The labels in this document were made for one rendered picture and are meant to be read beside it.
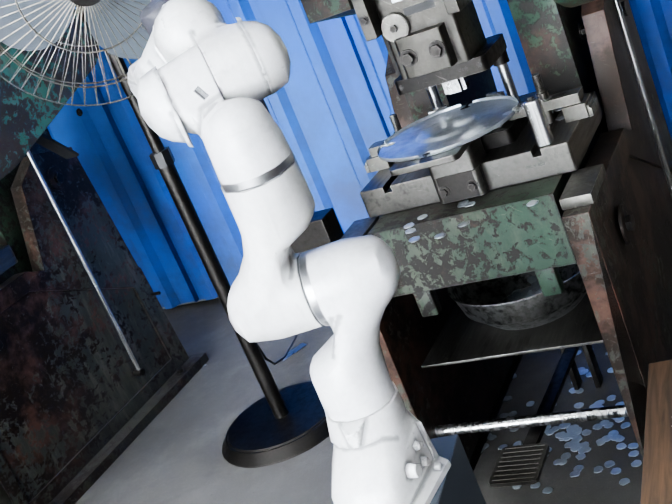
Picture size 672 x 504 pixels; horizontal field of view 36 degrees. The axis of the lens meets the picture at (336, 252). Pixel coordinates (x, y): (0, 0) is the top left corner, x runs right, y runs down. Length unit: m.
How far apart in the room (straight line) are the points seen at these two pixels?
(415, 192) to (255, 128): 0.78
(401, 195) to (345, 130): 1.44
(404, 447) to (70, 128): 2.83
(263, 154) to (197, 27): 0.23
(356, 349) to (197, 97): 0.41
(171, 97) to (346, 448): 0.56
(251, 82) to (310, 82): 2.13
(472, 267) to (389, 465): 0.63
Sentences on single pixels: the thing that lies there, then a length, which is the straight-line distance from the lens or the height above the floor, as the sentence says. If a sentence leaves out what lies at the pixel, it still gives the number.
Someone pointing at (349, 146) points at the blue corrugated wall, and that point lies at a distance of 3.54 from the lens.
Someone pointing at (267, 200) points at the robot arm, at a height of 0.95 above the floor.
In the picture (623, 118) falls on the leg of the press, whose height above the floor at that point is 0.62.
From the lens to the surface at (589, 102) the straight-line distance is 2.08.
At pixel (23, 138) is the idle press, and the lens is 2.97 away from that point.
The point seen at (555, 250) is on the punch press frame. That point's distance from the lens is 1.96.
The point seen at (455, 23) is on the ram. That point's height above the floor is 0.97.
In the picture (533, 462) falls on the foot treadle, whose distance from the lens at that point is 2.07.
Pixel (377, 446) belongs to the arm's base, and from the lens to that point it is 1.51.
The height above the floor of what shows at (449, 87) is 0.84.
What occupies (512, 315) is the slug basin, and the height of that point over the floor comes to 0.37.
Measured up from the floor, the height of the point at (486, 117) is 0.78.
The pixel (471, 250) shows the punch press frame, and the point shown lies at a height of 0.57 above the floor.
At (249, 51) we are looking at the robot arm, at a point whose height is 1.13.
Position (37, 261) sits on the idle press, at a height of 0.62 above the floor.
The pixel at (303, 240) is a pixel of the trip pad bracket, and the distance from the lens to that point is 2.10.
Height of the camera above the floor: 1.28
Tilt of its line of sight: 18 degrees down
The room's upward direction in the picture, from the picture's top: 23 degrees counter-clockwise
